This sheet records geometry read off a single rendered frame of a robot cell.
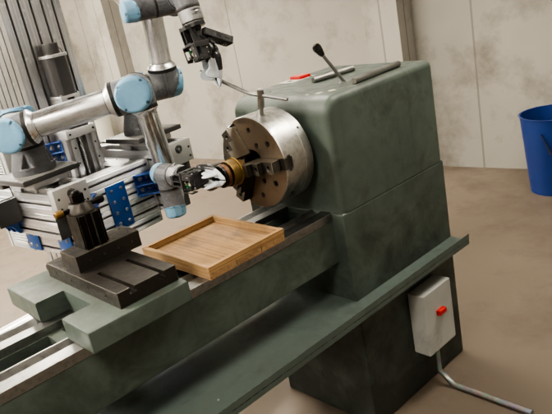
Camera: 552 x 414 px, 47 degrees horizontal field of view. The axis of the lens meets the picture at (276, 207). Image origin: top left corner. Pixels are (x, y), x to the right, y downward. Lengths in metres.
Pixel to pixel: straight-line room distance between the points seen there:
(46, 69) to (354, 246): 1.30
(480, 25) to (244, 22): 2.28
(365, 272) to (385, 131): 0.49
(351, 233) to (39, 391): 1.09
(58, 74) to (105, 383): 1.24
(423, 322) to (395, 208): 0.46
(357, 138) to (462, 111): 3.06
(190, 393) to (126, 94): 0.94
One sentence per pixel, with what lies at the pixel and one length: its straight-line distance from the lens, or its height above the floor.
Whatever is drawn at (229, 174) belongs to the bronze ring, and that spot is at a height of 1.09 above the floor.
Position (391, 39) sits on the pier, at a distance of 5.05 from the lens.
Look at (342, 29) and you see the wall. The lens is 5.53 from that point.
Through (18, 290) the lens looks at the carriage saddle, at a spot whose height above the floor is 0.93.
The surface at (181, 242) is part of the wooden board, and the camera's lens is 2.10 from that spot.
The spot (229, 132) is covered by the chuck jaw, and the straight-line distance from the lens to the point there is 2.09.
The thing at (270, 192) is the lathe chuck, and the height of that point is 0.98.
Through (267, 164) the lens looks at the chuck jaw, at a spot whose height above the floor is 1.10.
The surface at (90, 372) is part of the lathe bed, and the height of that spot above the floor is 0.79.
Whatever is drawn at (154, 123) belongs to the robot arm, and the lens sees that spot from 2.27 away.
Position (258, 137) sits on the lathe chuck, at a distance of 2.04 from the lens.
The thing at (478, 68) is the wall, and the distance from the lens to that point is 5.02.
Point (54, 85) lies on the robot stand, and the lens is 2.52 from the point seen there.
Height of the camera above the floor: 1.60
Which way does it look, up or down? 19 degrees down
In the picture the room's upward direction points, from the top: 11 degrees counter-clockwise
